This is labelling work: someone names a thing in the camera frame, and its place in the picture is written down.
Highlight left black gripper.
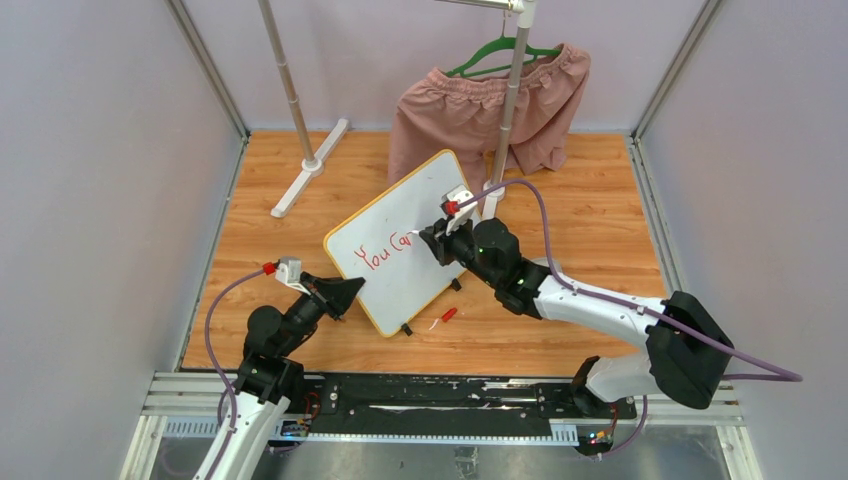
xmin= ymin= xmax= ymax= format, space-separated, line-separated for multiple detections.
xmin=279 ymin=272 xmax=365 ymax=357

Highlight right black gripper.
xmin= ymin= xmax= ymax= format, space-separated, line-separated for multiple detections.
xmin=422 ymin=212 xmax=502 ymax=289

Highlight yellow framed whiteboard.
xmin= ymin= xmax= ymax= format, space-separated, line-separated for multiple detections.
xmin=323 ymin=149 xmax=467 ymax=337

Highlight red marker cap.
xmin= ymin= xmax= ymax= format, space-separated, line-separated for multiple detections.
xmin=440 ymin=307 xmax=458 ymax=322

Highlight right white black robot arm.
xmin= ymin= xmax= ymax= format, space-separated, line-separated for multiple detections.
xmin=418 ymin=219 xmax=733 ymax=418

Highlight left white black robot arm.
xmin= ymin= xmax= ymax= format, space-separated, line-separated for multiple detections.
xmin=193 ymin=273 xmax=366 ymax=479

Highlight grey whiteboard eraser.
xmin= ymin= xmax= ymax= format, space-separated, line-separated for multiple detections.
xmin=530 ymin=257 xmax=564 ymax=274

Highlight white clothes rack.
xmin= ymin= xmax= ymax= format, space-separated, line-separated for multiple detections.
xmin=254 ymin=0 xmax=538 ymax=223

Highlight pink shorts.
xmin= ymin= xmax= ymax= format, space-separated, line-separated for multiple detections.
xmin=388 ymin=44 xmax=591 ymax=193

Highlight green clothes hanger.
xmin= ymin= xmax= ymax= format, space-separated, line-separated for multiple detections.
xmin=444 ymin=21 xmax=563 ymax=78

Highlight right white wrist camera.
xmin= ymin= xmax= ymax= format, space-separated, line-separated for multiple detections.
xmin=441 ymin=185 xmax=478 ymax=235

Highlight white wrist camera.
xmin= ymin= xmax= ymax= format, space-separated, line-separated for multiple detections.
xmin=441 ymin=185 xmax=478 ymax=235
xmin=274 ymin=256 xmax=310 ymax=294

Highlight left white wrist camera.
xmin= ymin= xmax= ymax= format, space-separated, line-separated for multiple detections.
xmin=274 ymin=256 xmax=310 ymax=294

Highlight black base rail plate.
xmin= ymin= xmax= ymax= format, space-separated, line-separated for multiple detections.
xmin=268 ymin=373 xmax=637 ymax=454

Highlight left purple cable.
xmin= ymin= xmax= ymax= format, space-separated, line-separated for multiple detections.
xmin=201 ymin=262 xmax=277 ymax=480

